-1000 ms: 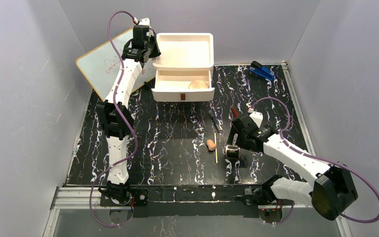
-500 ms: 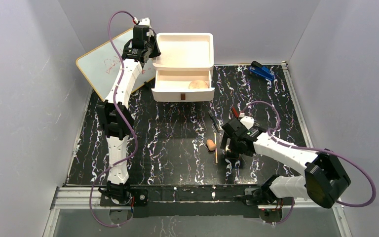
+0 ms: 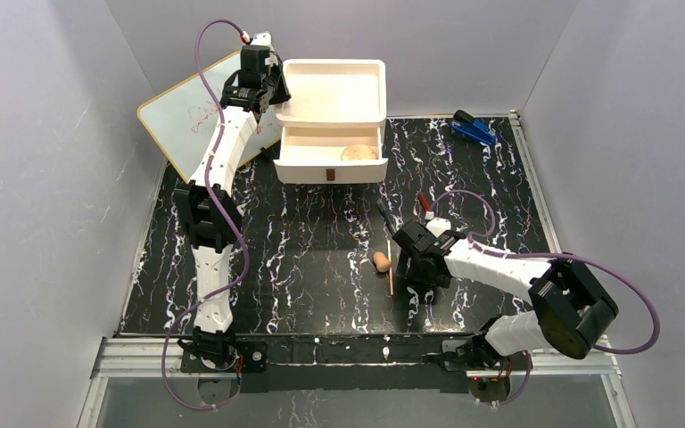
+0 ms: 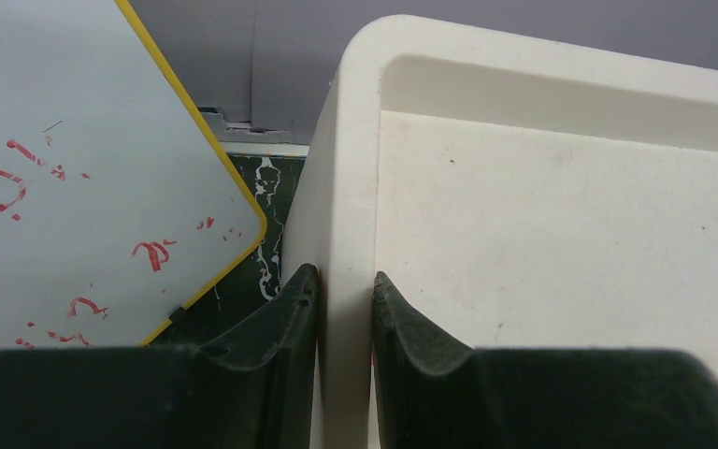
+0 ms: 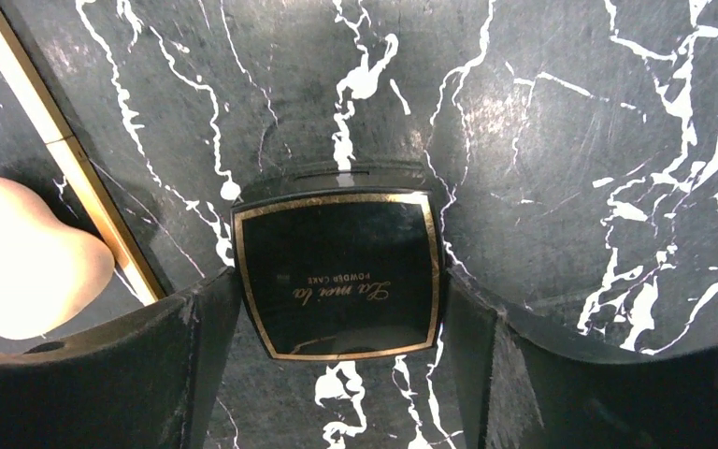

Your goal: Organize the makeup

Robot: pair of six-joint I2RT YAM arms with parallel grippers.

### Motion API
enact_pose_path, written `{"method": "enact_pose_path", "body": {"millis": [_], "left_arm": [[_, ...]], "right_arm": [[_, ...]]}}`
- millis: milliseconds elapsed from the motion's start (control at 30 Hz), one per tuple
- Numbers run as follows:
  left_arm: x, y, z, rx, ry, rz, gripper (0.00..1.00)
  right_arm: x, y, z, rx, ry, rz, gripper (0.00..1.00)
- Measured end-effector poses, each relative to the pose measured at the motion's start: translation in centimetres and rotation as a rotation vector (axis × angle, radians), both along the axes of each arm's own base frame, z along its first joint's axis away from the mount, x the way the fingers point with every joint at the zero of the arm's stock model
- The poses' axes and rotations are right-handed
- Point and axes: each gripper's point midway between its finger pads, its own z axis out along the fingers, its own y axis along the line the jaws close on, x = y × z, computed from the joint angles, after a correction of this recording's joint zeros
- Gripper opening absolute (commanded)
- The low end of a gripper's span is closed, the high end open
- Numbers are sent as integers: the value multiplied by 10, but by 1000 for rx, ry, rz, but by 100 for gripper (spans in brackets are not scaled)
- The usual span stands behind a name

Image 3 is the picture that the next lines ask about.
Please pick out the dark double-ended makeup stick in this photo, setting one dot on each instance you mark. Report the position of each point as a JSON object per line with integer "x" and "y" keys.
{"x": 389, "y": 221}

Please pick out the yellow framed whiteboard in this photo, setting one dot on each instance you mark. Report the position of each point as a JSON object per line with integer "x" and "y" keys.
{"x": 182, "y": 120}

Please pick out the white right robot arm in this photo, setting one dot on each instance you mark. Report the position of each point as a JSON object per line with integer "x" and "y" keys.
{"x": 570, "y": 309}

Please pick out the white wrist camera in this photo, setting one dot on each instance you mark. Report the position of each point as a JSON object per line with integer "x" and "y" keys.
{"x": 438, "y": 225}
{"x": 261, "y": 43}

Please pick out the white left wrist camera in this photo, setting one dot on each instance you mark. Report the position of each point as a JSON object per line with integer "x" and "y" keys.
{"x": 261, "y": 43}

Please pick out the beige makeup sponge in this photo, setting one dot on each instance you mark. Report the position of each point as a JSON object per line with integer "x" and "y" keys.
{"x": 380, "y": 262}

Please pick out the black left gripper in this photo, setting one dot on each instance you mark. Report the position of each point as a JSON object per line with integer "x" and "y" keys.
{"x": 270, "y": 89}

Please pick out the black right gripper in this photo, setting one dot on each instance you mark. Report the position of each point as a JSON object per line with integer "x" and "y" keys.
{"x": 412, "y": 274}

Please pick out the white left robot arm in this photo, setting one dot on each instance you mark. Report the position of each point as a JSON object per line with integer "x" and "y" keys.
{"x": 207, "y": 210}

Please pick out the aluminium frame rail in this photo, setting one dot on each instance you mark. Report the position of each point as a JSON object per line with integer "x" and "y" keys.
{"x": 152, "y": 356}

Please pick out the white organizer drawer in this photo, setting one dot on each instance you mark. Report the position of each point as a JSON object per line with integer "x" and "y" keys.
{"x": 312, "y": 156}

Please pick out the blue black stapler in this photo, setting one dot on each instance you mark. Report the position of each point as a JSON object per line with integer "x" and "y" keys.
{"x": 469, "y": 126}

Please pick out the white plastic drawer organizer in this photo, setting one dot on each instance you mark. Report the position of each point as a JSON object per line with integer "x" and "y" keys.
{"x": 334, "y": 93}

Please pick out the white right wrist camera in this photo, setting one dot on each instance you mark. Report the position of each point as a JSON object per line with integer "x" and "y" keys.
{"x": 438, "y": 225}

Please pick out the thin wooden stick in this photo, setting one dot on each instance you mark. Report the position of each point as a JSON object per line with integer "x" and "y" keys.
{"x": 390, "y": 270}

